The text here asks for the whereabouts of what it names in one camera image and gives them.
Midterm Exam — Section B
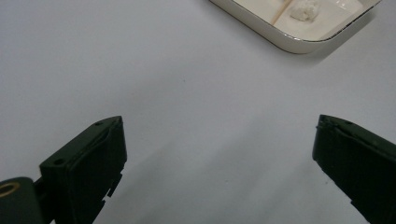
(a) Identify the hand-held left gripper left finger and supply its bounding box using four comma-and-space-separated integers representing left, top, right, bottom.
39, 116, 128, 224

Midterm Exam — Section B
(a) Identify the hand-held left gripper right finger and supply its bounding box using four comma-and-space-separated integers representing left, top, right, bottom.
312, 114, 396, 224

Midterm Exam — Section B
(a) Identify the white rectangular tray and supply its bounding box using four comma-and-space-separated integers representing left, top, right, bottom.
207, 0, 383, 55

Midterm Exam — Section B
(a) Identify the white cotton ball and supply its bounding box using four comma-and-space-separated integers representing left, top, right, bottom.
289, 0, 321, 22

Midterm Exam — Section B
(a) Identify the thin wooden stick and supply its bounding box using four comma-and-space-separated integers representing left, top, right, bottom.
270, 0, 294, 26

